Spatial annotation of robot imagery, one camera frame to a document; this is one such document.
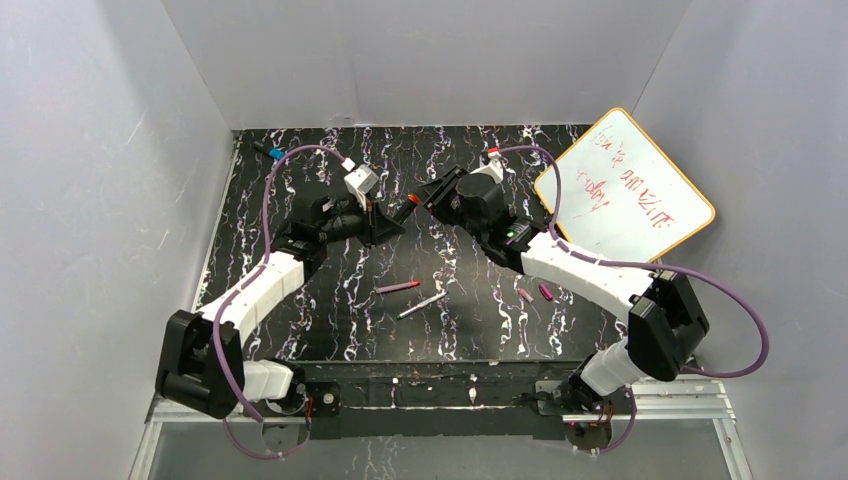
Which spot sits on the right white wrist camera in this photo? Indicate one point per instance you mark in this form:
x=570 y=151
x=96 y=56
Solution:
x=490 y=164

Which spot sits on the magenta pen cap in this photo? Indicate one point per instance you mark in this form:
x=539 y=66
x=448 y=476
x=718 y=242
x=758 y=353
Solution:
x=546 y=293

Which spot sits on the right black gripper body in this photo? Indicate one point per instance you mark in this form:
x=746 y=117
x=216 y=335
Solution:
x=438 y=195

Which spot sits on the white pen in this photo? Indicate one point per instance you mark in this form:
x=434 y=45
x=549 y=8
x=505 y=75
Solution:
x=421 y=305

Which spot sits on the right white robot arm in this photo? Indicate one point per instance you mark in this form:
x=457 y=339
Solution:
x=664 y=319

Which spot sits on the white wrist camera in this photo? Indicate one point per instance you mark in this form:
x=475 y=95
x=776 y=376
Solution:
x=490 y=164
x=359 y=181

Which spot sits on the yellow-framed whiteboard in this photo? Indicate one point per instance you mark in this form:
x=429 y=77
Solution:
x=618 y=195

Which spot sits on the light pink pen cap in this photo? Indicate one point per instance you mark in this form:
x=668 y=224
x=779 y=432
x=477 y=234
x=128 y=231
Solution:
x=525 y=295

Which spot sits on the black orange-tipped marker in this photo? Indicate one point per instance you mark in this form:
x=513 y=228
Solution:
x=404 y=212

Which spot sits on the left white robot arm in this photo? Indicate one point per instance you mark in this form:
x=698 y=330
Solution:
x=202 y=365

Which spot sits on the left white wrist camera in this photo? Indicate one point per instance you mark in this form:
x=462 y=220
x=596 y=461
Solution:
x=359 y=181

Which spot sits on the aluminium frame rail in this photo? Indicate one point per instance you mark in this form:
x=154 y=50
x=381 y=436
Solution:
x=685 y=430

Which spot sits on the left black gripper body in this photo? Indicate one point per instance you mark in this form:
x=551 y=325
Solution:
x=369 y=220

